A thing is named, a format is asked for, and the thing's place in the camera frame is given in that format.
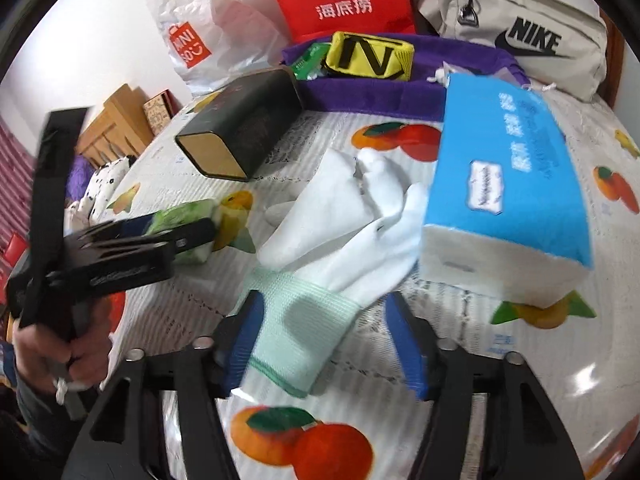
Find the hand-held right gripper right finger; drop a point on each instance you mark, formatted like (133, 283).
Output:
(407, 345)

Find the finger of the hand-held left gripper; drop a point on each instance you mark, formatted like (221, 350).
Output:
(190, 237)
(120, 229)

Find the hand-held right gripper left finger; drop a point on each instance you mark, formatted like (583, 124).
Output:
(245, 345)

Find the white glove green cuff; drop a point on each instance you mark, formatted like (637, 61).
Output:
(320, 220)

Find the green plastic packet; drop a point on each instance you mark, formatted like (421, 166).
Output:
(309, 62)

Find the purple fabric storage tray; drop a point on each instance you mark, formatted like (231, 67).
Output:
(370, 95)

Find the yellow black pouch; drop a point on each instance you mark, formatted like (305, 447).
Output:
(367, 57)

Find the person's left forearm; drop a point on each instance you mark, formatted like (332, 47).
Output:
(30, 420)

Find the person's left hand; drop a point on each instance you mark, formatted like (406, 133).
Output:
(90, 355)

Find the purple fluffy item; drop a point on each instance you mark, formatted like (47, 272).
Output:
(80, 177)

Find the red striped curtain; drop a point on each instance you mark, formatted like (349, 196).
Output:
(15, 175)

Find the white black-dotted pillow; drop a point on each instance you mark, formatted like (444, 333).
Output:
(107, 182)

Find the wooden headboard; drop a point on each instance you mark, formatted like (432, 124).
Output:
(112, 125)

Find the patterned box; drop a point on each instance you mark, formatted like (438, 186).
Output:
(157, 112)

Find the black tin box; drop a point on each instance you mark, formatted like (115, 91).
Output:
(240, 125)

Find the fruit-print bedsheet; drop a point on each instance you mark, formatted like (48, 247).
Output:
(550, 350)

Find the blue tissue pack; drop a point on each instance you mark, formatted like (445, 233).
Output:
(505, 185)

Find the white plastic shopping bag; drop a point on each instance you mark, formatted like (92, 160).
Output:
(210, 15)

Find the red paper bag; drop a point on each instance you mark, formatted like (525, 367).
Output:
(340, 0)

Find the beige fabric bag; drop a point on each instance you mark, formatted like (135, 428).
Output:
(500, 0)

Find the brown wooden frame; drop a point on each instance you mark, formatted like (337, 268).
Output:
(610, 60)

